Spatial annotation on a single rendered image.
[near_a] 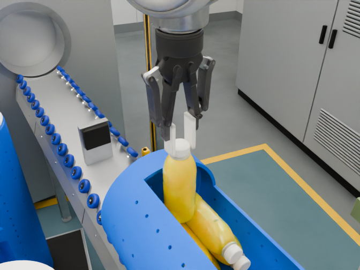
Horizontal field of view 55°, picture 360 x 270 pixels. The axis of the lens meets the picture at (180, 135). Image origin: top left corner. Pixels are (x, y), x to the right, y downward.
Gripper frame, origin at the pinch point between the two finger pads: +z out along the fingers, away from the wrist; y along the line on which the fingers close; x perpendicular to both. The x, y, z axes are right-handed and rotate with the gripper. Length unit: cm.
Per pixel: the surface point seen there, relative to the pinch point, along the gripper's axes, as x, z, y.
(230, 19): -389, 129, -346
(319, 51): -94, 50, -172
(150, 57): -66, 14, -29
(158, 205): 3.0, 12.0, 6.9
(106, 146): -52, 36, -3
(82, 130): -52, 26, 5
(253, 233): 10.3, 25.9, -12.8
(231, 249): 12.8, 22.5, -4.1
